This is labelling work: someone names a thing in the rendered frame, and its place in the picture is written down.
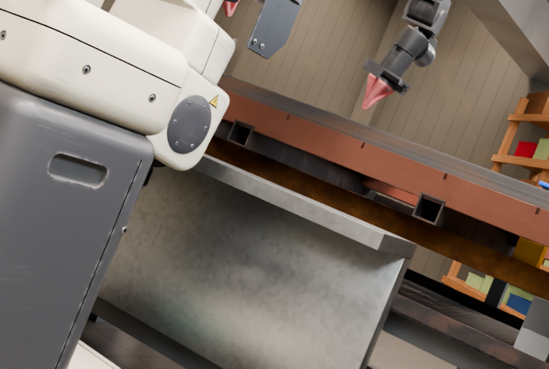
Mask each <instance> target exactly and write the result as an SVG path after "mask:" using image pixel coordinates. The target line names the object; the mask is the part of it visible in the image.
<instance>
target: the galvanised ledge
mask: <svg viewBox="0 0 549 369"><path fill-rule="evenodd" d="M192 168H193V169H195V170H196V171H200V172H202V173H203V174H205V175H208V176H211V177H213V178H215V179H217V180H220V181H222V182H224V183H226V184H228V185H231V186H233V187H235V188H237V189H240V190H243V191H244V192H246V193H250V194H251V195H253V196H256V197H258V198H260V199H263V200H265V201H267V202H270V203H272V204H274V205H276V206H278V207H281V208H283V209H285V210H287V211H290V212H292V213H294V214H296V215H299V216H301V217H303V218H306V219H308V220H311V221H313V222H315V223H316V224H319V225H322V226H323V227H326V228H328V229H331V230H333V231H335V232H337V233H340V234H342V235H344V236H347V237H348V238H351V239H354V240H355V241H357V242H361V243H363V244H364V245H366V246H369V247H371V248H373V249H376V250H378V251H384V252H387V253H391V254H394V255H397V256H403V257H406V258H409V259H412V257H413V253H414V252H415V249H416V247H417V244H416V243H414V242H411V241H409V240H407V239H405V238H402V237H400V236H397V235H395V234H393V233H390V232H387V231H385V230H384V229H380V228H378V227H376V226H374V225H371V224H369V223H367V222H364V221H362V220H359V219H357V218H355V217H353V216H350V215H347V214H346V213H344V212H341V211H339V210H336V209H334V208H331V207H329V206H326V205H324V204H323V203H320V202H317V201H315V200H313V199H311V198H308V197H306V196H303V195H301V194H299V193H296V192H294V191H292V190H290V189H286V188H284V187H283V186H280V185H278V184H275V183H273V182H270V181H268V180H265V179H263V178H261V177H259V176H256V175H253V174H252V173H250V172H247V171H245V170H242V169H240V168H238V167H235V166H233V165H230V164H229V163H227V162H223V161H221V160H219V159H217V158H214V157H212V156H209V155H207V154H205V153H204V154H203V156H202V157H201V159H200V160H199V162H198V163H197V164H196V165H195V166H194V167H192Z"/></svg>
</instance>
